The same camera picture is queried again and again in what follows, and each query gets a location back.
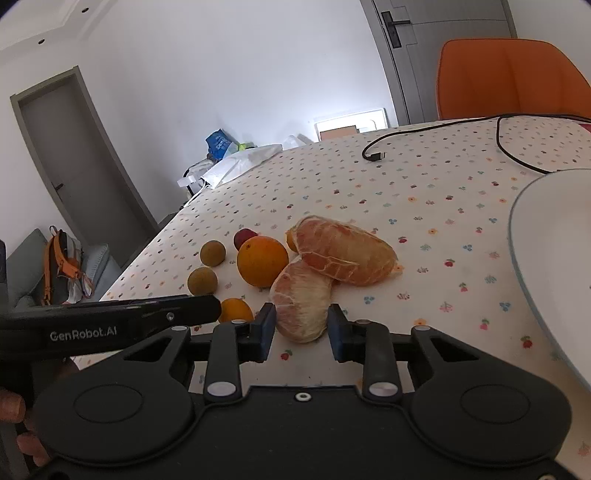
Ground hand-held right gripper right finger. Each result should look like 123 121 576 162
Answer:
328 304 482 405

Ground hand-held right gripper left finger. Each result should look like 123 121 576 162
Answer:
122 302 278 407

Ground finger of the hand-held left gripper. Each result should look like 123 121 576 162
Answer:
139 294 222 343

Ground small green-brown round fruit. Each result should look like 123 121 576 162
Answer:
199 239 227 268
187 266 219 296

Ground peeled pomelo segment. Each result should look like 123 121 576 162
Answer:
269 255 341 344
293 215 400 287

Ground large orange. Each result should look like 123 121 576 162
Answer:
237 235 290 288

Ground small red fruit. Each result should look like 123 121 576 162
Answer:
233 228 259 250

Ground white plate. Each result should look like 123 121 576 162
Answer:
508 168 591 394

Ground person's left hand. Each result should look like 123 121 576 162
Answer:
0 387 52 468

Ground orange backpack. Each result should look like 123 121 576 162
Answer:
42 225 94 306

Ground grey cushion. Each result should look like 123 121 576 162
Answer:
80 244 112 283

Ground grey sofa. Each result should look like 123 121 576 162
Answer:
6 228 123 311

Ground floral tablecloth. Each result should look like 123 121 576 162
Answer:
69 115 591 480

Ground white plastic bag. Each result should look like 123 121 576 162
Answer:
201 143 284 188

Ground blue bag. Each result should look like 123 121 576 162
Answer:
205 128 239 162

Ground grey-brown door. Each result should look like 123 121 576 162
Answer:
10 68 160 269

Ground white framed board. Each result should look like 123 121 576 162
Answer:
313 107 388 143

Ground orange chair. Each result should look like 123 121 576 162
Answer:
436 38 591 122

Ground black cable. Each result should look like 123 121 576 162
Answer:
362 114 591 175

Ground black door handle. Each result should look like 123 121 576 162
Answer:
380 10 412 49

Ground grey door with handle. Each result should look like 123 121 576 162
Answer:
359 0 519 128

